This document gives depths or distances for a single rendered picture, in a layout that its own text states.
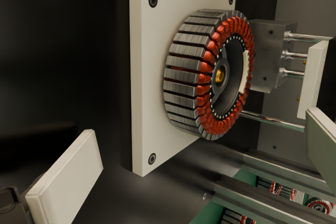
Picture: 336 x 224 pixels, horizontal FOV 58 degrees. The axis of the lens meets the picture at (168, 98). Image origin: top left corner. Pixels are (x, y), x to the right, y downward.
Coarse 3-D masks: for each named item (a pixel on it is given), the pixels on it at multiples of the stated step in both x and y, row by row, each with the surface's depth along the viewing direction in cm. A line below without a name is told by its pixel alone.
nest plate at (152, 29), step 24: (144, 0) 20; (168, 0) 23; (192, 0) 25; (216, 0) 28; (144, 24) 21; (168, 24) 23; (144, 48) 22; (168, 48) 24; (144, 72) 22; (144, 96) 23; (144, 120) 23; (168, 120) 26; (144, 144) 24; (168, 144) 27; (144, 168) 25
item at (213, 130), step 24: (192, 24) 23; (216, 24) 22; (240, 24) 25; (192, 48) 22; (216, 48) 22; (240, 48) 27; (168, 72) 23; (192, 72) 23; (216, 72) 26; (240, 72) 29; (168, 96) 23; (192, 96) 23; (216, 96) 29; (240, 96) 29; (192, 120) 23; (216, 120) 26
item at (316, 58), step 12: (300, 36) 35; (312, 36) 34; (324, 36) 34; (312, 48) 24; (324, 48) 24; (300, 60) 36; (312, 60) 24; (324, 60) 25; (288, 72) 37; (300, 72) 36; (312, 72) 24; (324, 72) 26; (312, 84) 24; (324, 84) 26; (300, 96) 25; (312, 96) 25; (324, 96) 26; (300, 108) 25; (324, 108) 26
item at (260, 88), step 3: (252, 84) 39; (255, 84) 39; (252, 87) 39; (255, 87) 39; (258, 87) 38; (261, 87) 38; (264, 87) 38; (267, 87) 38; (270, 87) 38; (258, 90) 39; (261, 90) 38; (264, 90) 38; (267, 90) 38; (270, 90) 38
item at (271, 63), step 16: (256, 32) 36; (272, 32) 35; (288, 32) 35; (256, 48) 36; (272, 48) 35; (288, 48) 36; (256, 64) 37; (272, 64) 36; (288, 64) 38; (256, 80) 37; (272, 80) 36
